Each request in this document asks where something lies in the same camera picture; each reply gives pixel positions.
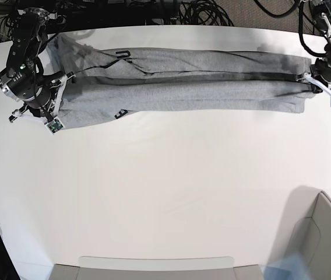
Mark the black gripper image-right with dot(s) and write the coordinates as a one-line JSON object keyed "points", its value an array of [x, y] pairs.
{"points": [[321, 71]]}

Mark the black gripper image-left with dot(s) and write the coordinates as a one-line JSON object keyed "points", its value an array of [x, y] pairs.
{"points": [[40, 94]]}

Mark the grey T-shirt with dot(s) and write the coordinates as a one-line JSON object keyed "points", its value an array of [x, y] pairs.
{"points": [[110, 84]]}

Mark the grey box at right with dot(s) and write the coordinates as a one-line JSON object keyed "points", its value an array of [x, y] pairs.
{"points": [[310, 243]]}

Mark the grey box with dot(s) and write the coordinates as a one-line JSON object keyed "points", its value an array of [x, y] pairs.
{"points": [[125, 268], [310, 243]]}

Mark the blue translucent object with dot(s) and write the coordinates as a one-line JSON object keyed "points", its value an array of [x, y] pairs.
{"points": [[285, 266]]}

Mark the grey box at bottom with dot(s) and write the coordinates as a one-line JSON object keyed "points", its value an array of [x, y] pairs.
{"points": [[125, 268]]}

